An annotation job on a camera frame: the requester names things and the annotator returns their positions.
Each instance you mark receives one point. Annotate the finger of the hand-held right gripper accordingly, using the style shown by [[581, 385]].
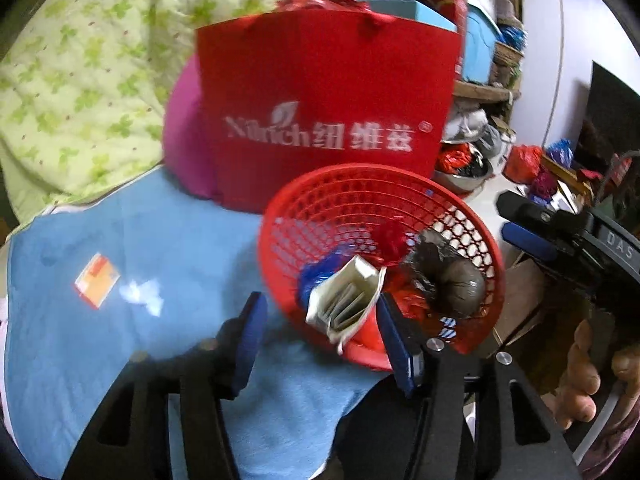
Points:
[[525, 207], [525, 241]]

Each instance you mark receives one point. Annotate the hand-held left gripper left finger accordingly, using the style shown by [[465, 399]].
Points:
[[250, 345]]

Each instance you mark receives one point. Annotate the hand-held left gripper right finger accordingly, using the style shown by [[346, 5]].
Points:
[[395, 345]]

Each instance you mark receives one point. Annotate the black plastic bag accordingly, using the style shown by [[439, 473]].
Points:
[[460, 285]]

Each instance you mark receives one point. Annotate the white paper box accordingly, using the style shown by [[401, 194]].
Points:
[[350, 280]]

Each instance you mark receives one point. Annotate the blue plastic bag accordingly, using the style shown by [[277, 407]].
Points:
[[320, 270]]

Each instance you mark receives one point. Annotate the knotted red plastic bag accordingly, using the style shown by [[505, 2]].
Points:
[[392, 237]]

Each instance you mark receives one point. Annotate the red plastic basket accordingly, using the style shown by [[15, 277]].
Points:
[[350, 195]]

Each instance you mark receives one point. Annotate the person's right hand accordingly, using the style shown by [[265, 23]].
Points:
[[580, 385]]

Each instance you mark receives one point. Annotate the cardboard box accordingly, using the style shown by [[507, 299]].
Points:
[[525, 300]]

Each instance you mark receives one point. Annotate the metal basin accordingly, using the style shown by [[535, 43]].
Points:
[[465, 180]]

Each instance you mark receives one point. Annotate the shiny blue bag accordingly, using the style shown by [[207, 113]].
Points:
[[560, 150]]

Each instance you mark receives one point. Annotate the white and blue crumpled tissue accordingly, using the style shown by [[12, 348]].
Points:
[[142, 295]]

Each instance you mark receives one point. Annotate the wooden shelf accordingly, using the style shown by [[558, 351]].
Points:
[[485, 91]]

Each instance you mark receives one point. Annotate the blue blanket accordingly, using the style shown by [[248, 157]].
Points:
[[125, 360]]

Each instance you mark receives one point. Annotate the black screen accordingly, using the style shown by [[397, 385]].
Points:
[[610, 110]]

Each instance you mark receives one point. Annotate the orange and white box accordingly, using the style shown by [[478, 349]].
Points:
[[97, 280]]

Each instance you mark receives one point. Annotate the blue plastic storage box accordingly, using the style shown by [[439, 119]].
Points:
[[480, 45]]

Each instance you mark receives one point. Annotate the pink pillow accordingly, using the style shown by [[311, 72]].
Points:
[[187, 135]]

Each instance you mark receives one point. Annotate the light blue box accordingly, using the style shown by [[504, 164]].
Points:
[[420, 12]]

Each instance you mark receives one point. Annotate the red paper bag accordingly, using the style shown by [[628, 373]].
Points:
[[325, 85]]

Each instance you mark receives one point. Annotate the green floral quilt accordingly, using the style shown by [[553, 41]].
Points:
[[90, 60]]

